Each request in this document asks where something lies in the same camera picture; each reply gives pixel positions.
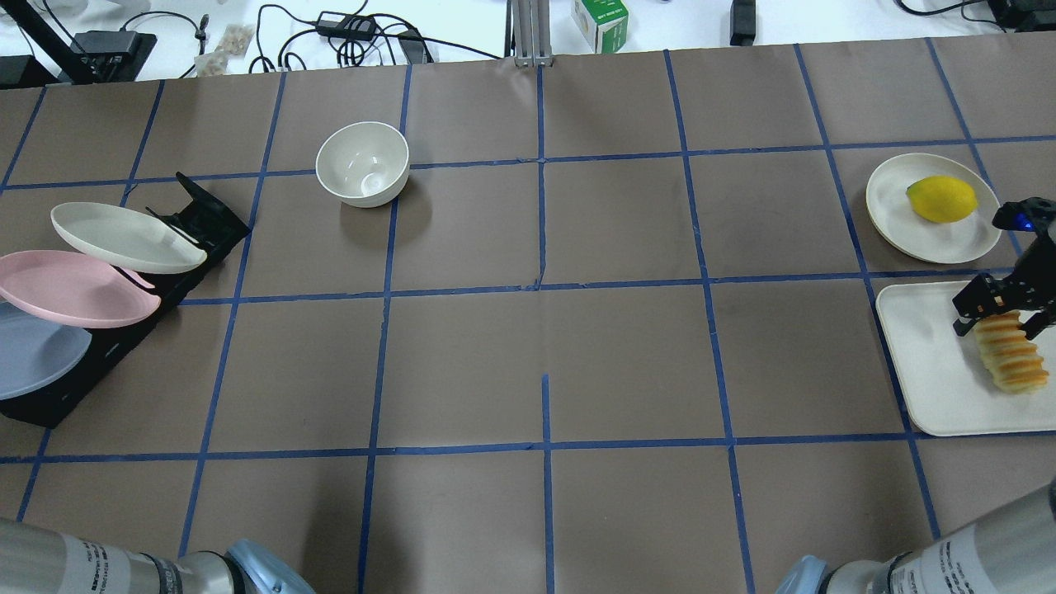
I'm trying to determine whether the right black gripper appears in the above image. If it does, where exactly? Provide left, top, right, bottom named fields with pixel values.
left=953, top=198, right=1055, bottom=341

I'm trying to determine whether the ridged yellow bread loaf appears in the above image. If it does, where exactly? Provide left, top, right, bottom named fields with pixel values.
left=973, top=309, right=1049, bottom=394

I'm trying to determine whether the light blue plate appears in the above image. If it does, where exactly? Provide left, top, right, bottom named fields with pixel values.
left=1, top=302, right=92, bottom=401

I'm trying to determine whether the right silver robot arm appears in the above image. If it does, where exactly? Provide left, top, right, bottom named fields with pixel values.
left=778, top=198, right=1054, bottom=593

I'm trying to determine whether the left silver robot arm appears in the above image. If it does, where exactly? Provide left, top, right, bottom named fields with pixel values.
left=1, top=519, right=314, bottom=593

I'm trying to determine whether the white plate with lemon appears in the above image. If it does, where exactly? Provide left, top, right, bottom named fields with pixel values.
left=866, top=152, right=1001, bottom=264

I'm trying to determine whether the black plate rack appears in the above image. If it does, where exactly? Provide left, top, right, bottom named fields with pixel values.
left=2, top=173, right=250, bottom=428

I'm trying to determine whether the cream white plate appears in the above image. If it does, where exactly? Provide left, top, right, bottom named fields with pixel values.
left=50, top=202, right=207, bottom=275

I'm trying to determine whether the pink plate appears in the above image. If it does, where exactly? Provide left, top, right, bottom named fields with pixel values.
left=1, top=250, right=162, bottom=328

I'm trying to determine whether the white rectangular tray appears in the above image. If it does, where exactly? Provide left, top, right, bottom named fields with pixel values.
left=876, top=280, right=1055, bottom=437

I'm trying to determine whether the yellow lemon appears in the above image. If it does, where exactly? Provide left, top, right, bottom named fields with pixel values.
left=905, top=177, right=979, bottom=224

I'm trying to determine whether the green white carton box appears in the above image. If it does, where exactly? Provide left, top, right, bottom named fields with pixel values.
left=571, top=1, right=629, bottom=54

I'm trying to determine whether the white ceramic bowl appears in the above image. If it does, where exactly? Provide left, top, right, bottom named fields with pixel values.
left=314, top=120, right=410, bottom=208

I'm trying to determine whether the black power adapter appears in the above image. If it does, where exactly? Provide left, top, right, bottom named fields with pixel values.
left=314, top=11, right=380, bottom=42

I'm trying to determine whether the black device on stand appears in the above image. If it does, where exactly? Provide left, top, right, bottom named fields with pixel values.
left=1, top=1, right=158, bottom=83

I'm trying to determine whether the aluminium frame post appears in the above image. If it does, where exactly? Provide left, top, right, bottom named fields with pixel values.
left=504, top=1, right=552, bottom=68

